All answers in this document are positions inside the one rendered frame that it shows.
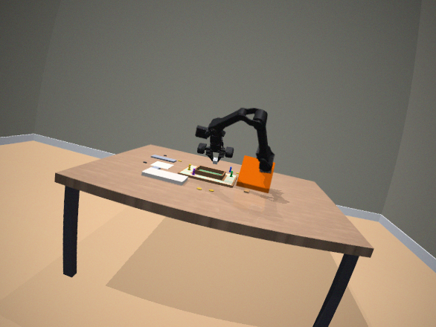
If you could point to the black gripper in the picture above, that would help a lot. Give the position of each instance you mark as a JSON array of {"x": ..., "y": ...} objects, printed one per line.
[{"x": 215, "y": 147}]

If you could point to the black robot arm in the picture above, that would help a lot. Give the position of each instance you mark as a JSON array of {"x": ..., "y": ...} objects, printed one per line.
[{"x": 265, "y": 155}]

